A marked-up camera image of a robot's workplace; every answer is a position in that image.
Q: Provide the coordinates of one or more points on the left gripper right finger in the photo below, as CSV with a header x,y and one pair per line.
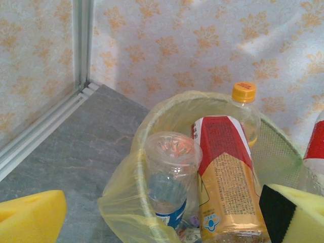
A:
x,y
298,217

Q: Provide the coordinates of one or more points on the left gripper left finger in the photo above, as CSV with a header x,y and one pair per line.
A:
x,y
30,220

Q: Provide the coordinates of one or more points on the red label cola bottle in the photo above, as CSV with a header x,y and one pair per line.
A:
x,y
315,146

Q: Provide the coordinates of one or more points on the tea bottle with orange cap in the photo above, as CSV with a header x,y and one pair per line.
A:
x,y
227,182

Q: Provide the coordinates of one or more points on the blue label water bottle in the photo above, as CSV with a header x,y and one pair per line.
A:
x,y
172,182

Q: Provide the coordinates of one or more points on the aluminium table side rail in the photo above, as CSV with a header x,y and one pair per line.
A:
x,y
40,129

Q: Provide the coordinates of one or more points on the aluminium frame post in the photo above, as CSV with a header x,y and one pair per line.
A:
x,y
82,40

